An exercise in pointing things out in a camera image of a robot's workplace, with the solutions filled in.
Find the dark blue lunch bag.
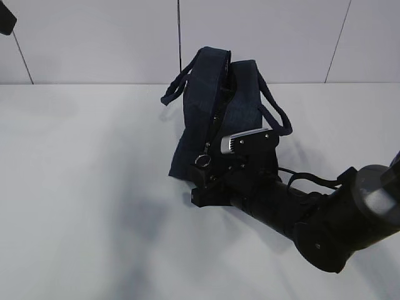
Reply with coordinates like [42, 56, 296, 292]
[161, 46, 293, 181]

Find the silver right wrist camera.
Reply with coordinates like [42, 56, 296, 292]
[220, 128, 279, 156]

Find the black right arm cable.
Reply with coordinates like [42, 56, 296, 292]
[276, 167, 341, 191]

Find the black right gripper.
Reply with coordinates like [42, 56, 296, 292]
[189, 147, 280, 208]

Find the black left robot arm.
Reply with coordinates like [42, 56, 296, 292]
[0, 2, 17, 36]

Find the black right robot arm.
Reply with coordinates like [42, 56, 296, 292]
[191, 151, 399, 273]

